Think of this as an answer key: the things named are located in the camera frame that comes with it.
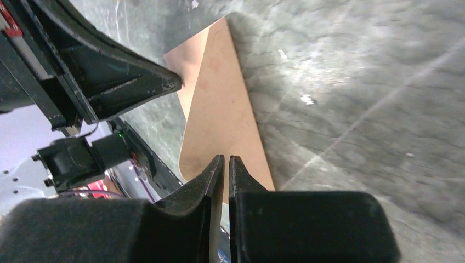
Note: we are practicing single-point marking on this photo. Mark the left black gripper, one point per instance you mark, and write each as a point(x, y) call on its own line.
point(54, 58)

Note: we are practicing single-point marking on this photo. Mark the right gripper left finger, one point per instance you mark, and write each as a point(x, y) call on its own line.
point(182, 227)

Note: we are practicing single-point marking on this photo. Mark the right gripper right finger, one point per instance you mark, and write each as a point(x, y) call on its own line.
point(305, 226)

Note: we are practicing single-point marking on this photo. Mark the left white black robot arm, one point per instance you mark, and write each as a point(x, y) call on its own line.
point(75, 161)

